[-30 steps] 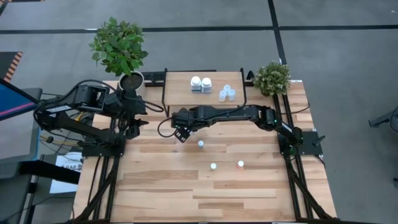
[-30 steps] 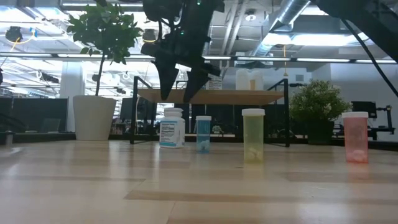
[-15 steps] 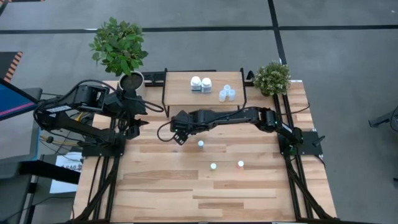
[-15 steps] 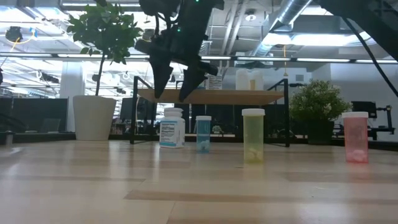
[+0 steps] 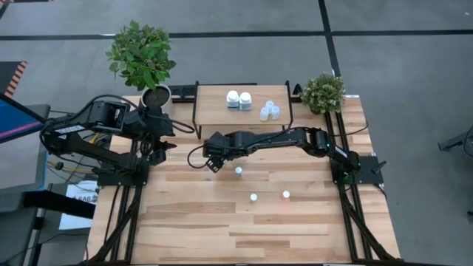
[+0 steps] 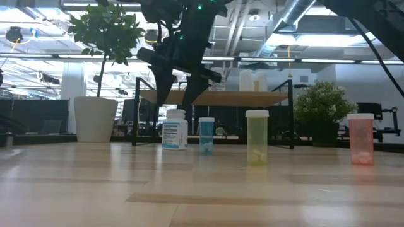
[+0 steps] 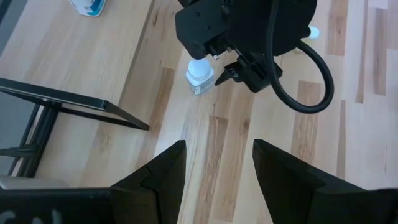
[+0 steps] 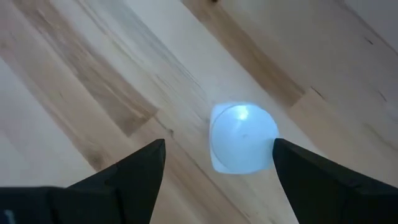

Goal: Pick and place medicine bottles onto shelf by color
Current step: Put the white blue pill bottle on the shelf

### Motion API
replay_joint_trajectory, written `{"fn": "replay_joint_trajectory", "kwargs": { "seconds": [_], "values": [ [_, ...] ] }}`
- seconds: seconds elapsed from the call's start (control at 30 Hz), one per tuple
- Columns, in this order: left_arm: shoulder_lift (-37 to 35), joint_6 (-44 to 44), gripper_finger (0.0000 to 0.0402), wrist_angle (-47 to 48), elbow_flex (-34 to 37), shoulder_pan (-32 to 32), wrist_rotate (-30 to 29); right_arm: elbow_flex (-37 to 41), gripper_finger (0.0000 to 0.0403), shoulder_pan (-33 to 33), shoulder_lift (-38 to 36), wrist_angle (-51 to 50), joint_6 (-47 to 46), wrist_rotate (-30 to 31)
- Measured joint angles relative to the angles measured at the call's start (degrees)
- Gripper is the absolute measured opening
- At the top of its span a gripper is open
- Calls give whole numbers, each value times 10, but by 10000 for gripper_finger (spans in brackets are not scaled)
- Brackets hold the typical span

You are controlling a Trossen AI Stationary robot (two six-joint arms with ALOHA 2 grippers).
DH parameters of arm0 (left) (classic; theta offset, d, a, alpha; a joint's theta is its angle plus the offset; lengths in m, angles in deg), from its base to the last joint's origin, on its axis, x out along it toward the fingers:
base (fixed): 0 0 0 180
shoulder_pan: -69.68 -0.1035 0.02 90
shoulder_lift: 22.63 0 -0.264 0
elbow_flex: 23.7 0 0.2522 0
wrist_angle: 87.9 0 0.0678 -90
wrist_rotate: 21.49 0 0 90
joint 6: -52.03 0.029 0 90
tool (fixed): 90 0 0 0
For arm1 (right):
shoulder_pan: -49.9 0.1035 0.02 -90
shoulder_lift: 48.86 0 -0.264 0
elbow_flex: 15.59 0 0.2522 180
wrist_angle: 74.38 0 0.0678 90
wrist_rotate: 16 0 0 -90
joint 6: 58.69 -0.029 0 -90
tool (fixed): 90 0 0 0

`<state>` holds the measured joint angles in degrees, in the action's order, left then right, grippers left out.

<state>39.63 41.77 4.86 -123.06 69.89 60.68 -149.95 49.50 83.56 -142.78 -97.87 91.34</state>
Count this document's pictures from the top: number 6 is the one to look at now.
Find black hanging ceiling device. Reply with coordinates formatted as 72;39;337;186
5;26;23;44
144;28;160;45

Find black office monitor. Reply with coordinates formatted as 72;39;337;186
356;102;383;120

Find blue translucent pill vial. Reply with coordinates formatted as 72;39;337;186
198;117;215;155

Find tall green leafy plant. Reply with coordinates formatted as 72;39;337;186
68;0;146;98

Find dark office partition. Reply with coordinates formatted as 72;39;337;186
0;99;70;136

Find small bushy green plant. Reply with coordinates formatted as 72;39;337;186
293;80;357;148

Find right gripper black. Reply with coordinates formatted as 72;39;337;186
137;12;223;107

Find pink translucent pill vial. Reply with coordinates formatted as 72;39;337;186
347;113;375;166

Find wooden shelf black metal frame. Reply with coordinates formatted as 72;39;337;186
131;77;295;149

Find white labelled medicine bottle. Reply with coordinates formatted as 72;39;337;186
210;67;227;92
162;109;189;151

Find yellow translucent pill vial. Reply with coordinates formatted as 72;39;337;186
245;110;270;165

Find silver slanted ceiling duct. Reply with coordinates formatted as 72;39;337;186
255;0;318;57

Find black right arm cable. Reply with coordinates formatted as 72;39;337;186
347;17;404;98

